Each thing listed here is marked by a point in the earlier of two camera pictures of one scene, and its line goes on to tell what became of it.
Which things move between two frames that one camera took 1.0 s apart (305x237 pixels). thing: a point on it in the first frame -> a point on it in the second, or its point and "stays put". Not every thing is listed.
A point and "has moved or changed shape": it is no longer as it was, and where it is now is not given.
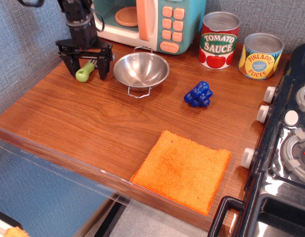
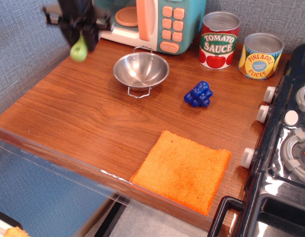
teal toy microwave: (168, 26) stays put
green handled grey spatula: (83, 74) has moved or changed shape
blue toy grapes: (199, 95) stays put
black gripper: (83, 43) -> (73, 16)
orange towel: (183, 172) stays put
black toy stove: (277, 202) stays put
